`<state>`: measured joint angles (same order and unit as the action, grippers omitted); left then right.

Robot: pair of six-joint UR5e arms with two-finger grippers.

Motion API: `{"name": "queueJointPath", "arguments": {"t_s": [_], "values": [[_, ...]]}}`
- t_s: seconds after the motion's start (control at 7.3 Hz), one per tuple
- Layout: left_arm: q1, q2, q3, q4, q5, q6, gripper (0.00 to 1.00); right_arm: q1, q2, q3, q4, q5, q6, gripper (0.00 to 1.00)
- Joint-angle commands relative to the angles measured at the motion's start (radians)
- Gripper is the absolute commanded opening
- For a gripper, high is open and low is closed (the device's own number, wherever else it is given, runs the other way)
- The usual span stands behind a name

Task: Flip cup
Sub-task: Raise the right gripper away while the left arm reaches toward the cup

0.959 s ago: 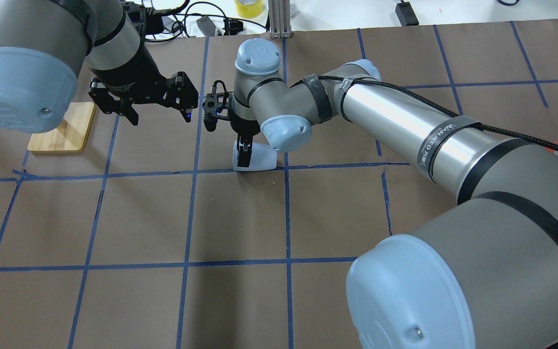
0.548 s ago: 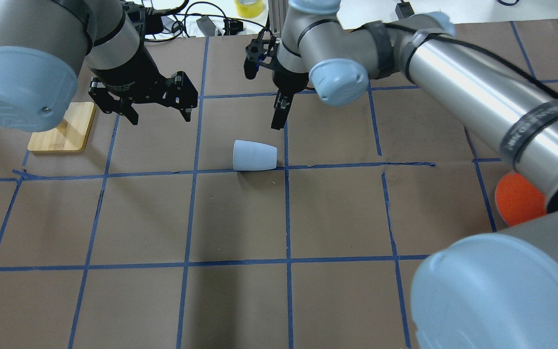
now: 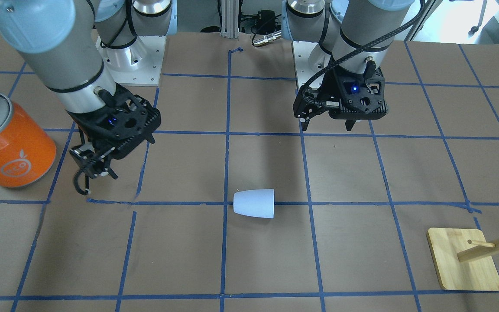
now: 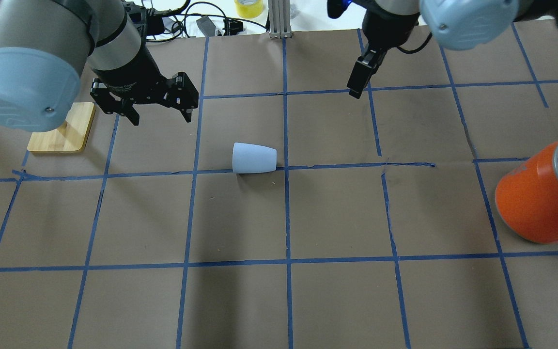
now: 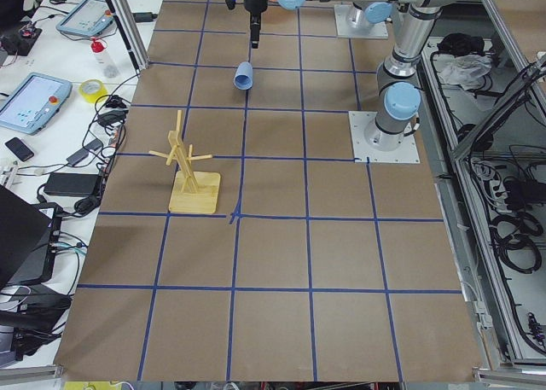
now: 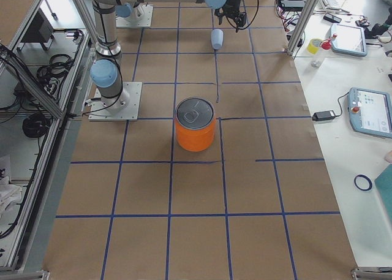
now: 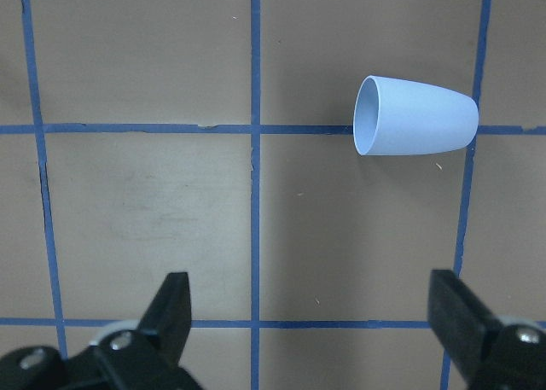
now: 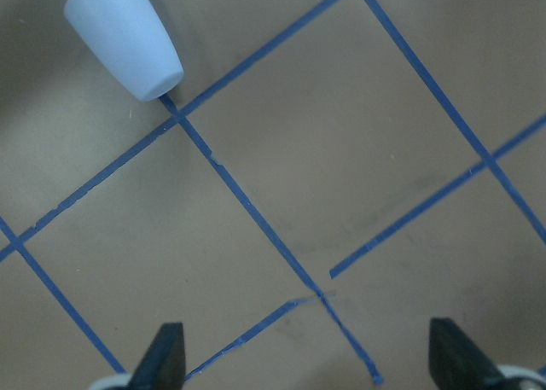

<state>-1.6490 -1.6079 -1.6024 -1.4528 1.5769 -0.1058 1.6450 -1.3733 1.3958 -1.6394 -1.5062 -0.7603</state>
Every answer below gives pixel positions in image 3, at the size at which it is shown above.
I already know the orange can with grey lid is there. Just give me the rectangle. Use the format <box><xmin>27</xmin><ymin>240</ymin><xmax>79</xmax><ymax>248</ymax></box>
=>
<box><xmin>0</xmin><ymin>93</ymin><xmax>57</xmax><ymax>188</ymax></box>

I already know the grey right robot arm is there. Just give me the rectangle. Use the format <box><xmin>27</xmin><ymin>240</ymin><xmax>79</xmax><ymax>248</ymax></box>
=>
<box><xmin>0</xmin><ymin>0</ymin><xmax>178</xmax><ymax>179</ymax></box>

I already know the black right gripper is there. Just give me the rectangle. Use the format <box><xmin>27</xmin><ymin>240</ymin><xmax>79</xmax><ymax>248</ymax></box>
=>
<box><xmin>69</xmin><ymin>84</ymin><xmax>161</xmax><ymax>179</ymax></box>

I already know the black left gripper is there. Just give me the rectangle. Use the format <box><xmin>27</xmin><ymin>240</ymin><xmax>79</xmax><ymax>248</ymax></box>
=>
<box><xmin>293</xmin><ymin>67</ymin><xmax>389</xmax><ymax>132</ymax></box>

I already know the aluminium frame post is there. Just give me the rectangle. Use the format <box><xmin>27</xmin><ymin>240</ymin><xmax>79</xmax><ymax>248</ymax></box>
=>
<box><xmin>219</xmin><ymin>0</ymin><xmax>241</xmax><ymax>40</ymax></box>

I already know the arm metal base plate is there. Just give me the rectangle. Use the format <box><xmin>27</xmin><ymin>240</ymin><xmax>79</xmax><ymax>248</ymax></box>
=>
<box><xmin>292</xmin><ymin>41</ymin><xmax>333</xmax><ymax>94</ymax></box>
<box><xmin>96</xmin><ymin>36</ymin><xmax>168</xmax><ymax>87</ymax></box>

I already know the wooden mug stand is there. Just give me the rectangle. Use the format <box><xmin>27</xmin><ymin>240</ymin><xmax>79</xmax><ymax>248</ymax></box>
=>
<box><xmin>424</xmin><ymin>227</ymin><xmax>499</xmax><ymax>292</ymax></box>

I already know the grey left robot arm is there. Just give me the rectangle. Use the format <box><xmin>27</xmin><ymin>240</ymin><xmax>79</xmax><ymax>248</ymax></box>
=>
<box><xmin>281</xmin><ymin>0</ymin><xmax>418</xmax><ymax>131</ymax></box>

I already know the light blue plastic cup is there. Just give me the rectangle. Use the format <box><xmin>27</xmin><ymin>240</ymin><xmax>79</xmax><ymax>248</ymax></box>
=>
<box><xmin>233</xmin><ymin>189</ymin><xmax>275</xmax><ymax>219</ymax></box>

